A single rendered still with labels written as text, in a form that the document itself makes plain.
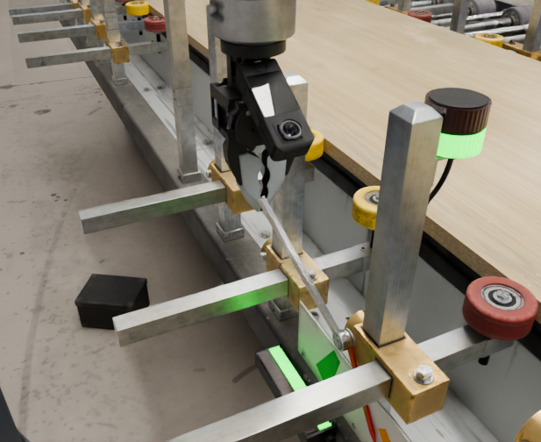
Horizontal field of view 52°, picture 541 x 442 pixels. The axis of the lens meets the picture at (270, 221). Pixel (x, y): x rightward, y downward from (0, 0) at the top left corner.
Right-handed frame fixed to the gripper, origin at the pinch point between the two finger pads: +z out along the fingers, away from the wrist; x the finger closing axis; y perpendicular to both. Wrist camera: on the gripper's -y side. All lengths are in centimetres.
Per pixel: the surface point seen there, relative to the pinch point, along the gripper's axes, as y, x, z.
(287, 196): 7.0, -7.0, 4.2
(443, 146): -18.0, -10.4, -13.6
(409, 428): -14.8, -17.3, 35.7
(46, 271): 136, 30, 98
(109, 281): 104, 11, 86
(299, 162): 7.0, -8.8, -0.7
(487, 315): -21.7, -18.0, 7.4
